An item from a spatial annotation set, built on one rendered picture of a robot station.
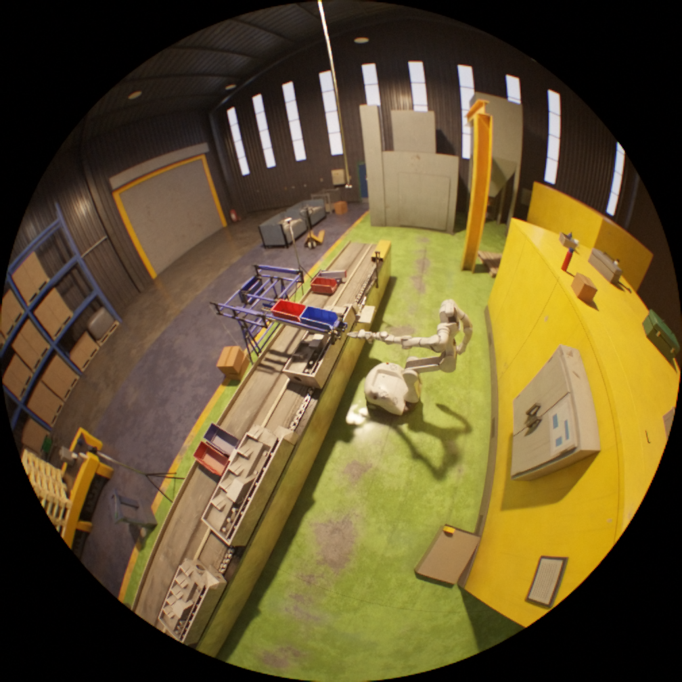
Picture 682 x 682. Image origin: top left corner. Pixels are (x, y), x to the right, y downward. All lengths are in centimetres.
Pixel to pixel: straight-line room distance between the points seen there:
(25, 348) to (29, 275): 226
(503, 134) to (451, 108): 299
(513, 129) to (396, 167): 453
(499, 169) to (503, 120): 189
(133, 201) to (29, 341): 698
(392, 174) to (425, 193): 117
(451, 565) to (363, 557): 89
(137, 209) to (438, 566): 1321
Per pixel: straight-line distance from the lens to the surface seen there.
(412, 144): 855
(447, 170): 736
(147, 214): 1196
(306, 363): 210
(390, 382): 265
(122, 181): 1152
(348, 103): 1172
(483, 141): 512
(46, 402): 1049
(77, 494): 531
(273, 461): 176
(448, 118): 1105
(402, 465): 263
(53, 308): 968
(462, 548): 261
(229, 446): 225
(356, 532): 259
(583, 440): 145
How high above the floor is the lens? 256
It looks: 47 degrees down
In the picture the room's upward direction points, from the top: 10 degrees counter-clockwise
